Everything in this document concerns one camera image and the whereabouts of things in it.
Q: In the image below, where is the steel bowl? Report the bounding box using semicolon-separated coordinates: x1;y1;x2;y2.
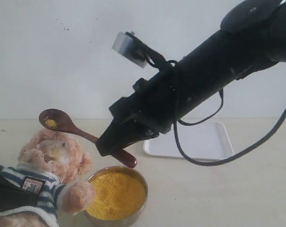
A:
84;166;148;227

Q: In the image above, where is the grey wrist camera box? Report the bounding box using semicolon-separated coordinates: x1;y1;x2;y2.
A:
112;32;147;68

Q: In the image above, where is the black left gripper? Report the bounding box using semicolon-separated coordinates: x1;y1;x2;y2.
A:
0;176;36;212

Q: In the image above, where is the dark wooden spoon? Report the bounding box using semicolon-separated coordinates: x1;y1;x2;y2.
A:
38;108;137;168

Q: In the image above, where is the yellow millet grain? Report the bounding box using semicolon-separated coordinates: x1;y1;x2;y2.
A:
86;172;147;221

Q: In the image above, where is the plush teddy bear striped sweater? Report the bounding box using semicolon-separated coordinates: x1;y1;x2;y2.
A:
0;129;96;227

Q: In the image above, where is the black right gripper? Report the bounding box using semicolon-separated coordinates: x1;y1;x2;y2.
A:
95;70;179;157

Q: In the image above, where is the white plastic tray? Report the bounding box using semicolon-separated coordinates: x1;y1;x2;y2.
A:
143;122;235;162

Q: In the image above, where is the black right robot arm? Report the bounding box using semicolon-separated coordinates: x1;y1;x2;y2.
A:
96;0;286;156

